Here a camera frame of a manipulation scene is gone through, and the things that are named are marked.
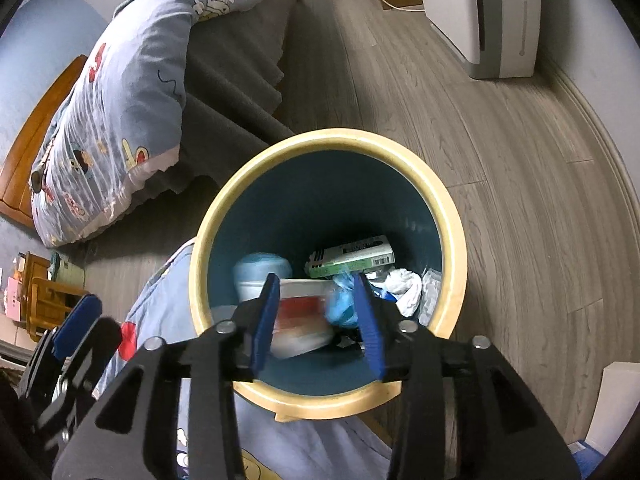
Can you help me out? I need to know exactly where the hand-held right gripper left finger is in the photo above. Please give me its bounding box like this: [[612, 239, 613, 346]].
[[52, 272, 282, 480]]

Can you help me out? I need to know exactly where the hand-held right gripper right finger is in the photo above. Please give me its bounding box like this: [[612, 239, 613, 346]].
[[352, 272, 583, 480]]

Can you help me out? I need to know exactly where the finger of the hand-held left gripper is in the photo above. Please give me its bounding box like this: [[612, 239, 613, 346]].
[[49, 293, 104, 362], [65, 316, 124, 397]]

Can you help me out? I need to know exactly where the black plastic bag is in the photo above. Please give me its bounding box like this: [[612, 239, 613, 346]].
[[332, 326, 368, 352]]

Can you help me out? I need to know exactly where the blue face mask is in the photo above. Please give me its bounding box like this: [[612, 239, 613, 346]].
[[324, 272, 369, 329]]

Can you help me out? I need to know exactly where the white tissue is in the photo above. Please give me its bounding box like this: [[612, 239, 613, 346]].
[[367, 267, 424, 319]]

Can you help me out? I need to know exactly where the clear plastic wrap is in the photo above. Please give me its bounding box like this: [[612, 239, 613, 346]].
[[416, 267, 444, 324]]

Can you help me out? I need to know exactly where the green and white box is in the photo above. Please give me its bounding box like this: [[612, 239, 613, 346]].
[[306, 234, 396, 280]]

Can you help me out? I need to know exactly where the blue bin with yellow rim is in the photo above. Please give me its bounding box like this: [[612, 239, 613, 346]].
[[189, 128, 469, 423]]

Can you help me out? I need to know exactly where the wooden nightstand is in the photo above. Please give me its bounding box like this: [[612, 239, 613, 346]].
[[22, 251, 92, 344]]

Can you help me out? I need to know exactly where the pink box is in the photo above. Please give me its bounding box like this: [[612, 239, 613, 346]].
[[0, 276, 29, 322]]

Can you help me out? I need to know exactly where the blue printed blanket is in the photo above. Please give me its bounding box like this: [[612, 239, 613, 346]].
[[92, 239, 397, 480]]

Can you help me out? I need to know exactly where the wooden bed headboard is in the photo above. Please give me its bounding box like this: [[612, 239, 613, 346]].
[[0, 55, 89, 234]]

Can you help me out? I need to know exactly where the blue cartoon print duvet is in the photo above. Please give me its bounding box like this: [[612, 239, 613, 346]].
[[30, 0, 275, 249]]

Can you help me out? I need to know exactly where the grey bed skirt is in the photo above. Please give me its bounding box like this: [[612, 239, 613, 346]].
[[127, 0, 302, 212]]

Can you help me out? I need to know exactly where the white air purifier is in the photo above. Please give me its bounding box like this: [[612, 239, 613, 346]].
[[410, 0, 542, 81]]

